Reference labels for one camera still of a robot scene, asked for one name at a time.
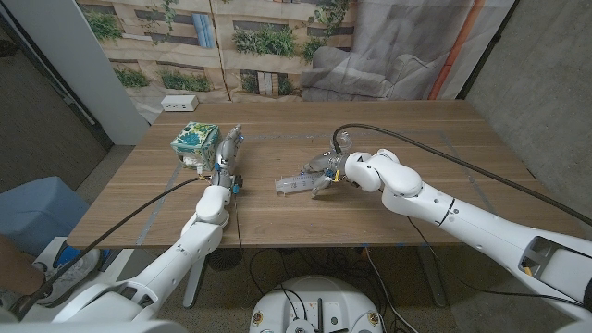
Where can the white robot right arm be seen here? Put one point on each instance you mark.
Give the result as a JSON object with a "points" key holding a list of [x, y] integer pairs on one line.
{"points": [[462, 217]]}

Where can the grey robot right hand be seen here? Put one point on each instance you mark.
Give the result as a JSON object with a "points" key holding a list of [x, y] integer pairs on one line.
{"points": [[330, 166]]}

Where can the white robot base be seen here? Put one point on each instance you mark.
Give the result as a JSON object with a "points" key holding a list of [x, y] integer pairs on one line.
{"points": [[319, 300]]}

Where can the white grey sneaker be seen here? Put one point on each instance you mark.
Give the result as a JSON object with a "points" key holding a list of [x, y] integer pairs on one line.
{"points": [[69, 277]]}

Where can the small clear glass cup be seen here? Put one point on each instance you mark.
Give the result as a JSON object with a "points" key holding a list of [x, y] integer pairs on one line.
{"points": [[346, 139]]}

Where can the person's bare leg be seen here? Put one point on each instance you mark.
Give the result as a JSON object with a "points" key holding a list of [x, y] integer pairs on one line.
{"points": [[16, 270]]}

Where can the printed fabric backdrop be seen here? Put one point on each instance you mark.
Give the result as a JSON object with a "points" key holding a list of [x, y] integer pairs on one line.
{"points": [[277, 69]]}

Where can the blue grey upholstered stool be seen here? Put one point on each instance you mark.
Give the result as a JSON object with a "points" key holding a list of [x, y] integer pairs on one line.
{"points": [[37, 213]]}

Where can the large clear plastic syringe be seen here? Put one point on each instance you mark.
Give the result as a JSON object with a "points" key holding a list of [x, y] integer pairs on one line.
{"points": [[296, 182]]}

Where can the white robot torso edge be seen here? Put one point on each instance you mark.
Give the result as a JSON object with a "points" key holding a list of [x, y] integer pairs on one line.
{"points": [[92, 327]]}

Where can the white wall pillar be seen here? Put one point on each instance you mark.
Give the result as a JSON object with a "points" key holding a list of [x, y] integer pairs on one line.
{"points": [[83, 65]]}

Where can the white table leg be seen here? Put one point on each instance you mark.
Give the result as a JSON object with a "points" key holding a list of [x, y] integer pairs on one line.
{"points": [[194, 282]]}

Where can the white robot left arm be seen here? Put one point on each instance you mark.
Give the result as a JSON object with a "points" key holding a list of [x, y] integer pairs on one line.
{"points": [[185, 259]]}

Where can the grey table leg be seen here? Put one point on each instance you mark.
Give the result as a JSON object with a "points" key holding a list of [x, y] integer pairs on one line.
{"points": [[435, 282]]}

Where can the round black floor disc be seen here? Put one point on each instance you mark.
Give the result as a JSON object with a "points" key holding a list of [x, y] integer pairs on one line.
{"points": [[225, 260]]}

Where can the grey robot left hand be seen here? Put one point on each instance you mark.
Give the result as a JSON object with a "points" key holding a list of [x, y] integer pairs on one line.
{"points": [[226, 157]]}

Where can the floral teal tissue box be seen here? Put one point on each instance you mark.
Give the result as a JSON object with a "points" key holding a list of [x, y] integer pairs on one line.
{"points": [[194, 141]]}

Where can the white power strip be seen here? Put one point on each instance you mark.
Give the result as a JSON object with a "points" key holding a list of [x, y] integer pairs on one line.
{"points": [[179, 103]]}

